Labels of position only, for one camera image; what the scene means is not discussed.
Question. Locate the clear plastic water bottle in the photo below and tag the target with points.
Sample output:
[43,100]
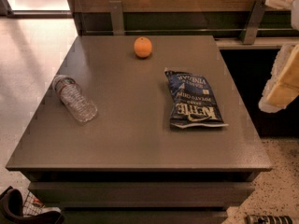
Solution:
[70,94]

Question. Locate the blue kettle chips bag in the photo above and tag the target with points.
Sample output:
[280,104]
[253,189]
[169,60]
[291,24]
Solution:
[194,103]

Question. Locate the black white striped cylinder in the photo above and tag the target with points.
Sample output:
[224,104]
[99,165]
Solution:
[254,219]

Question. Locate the orange fruit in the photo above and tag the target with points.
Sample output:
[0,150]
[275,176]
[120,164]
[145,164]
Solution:
[142,47]

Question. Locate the grey cabinet table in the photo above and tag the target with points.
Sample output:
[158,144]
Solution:
[129,165]

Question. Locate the right metal wall bracket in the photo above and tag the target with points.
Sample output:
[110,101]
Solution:
[249,33]

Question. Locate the horizontal metal rail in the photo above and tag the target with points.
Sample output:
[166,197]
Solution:
[271,32]

